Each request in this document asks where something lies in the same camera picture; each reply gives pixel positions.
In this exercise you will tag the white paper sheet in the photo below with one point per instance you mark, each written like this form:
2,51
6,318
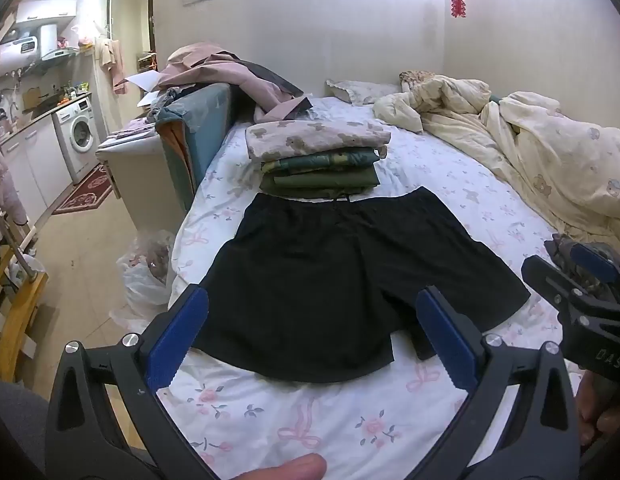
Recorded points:
142,81

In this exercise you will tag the pink coat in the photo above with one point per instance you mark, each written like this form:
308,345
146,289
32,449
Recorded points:
210,67

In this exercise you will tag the person's right hand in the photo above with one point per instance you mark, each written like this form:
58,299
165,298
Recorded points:
602,415

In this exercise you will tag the white bedside cabinet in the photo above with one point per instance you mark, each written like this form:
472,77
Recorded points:
140,175

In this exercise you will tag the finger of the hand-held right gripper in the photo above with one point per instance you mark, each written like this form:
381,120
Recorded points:
544,280
597,261

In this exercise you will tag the dark garment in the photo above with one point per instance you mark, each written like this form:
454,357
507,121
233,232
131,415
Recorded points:
270,77

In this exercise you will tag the teal cushion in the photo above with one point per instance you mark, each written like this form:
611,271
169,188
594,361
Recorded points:
200,125

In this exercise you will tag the person's grey clothing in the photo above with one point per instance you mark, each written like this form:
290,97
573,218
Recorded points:
15,430

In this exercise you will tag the floral pillow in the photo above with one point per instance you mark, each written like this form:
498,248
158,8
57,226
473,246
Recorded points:
357,91

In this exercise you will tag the white water heater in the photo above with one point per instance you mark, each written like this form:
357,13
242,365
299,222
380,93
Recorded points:
12,55

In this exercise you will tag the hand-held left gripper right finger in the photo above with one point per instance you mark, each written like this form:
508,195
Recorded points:
447,340

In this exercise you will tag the white wall cabinet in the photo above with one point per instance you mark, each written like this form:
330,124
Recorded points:
45,10

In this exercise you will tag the pink hanging towel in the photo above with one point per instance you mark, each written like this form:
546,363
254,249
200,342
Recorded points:
115,62

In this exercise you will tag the white washing machine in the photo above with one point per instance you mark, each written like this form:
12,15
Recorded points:
77,135

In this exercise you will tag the person's left hand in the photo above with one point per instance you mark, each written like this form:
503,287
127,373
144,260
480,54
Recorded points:
285,469

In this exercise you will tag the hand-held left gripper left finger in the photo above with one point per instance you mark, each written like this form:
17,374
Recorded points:
177,340

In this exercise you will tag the floral bed sheet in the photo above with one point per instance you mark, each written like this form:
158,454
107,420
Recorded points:
340,425

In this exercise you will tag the yellow wooden chair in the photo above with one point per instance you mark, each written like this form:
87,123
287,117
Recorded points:
20,305

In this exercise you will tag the cream bear print quilt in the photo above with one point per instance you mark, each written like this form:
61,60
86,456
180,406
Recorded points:
539,150

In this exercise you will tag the olive green folded garment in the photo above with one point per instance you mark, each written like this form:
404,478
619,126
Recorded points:
320,182

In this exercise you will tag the pink quilted jacket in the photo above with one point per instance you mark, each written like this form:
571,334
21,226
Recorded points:
5,195

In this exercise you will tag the white plastic bag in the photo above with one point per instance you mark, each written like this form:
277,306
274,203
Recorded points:
145,280

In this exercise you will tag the red patterned rug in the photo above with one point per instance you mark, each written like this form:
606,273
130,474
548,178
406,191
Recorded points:
85,192

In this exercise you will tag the white kitchen cabinet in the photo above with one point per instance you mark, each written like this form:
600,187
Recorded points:
32,170

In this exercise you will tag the stack of folded clothes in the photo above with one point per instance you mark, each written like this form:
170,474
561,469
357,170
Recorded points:
315,137

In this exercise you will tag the black pants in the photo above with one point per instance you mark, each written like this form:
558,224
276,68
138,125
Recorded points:
315,285

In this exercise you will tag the range hood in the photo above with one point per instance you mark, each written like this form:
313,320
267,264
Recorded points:
57,54

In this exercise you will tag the green camouflage folded garment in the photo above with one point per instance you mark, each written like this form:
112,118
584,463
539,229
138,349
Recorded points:
322,160

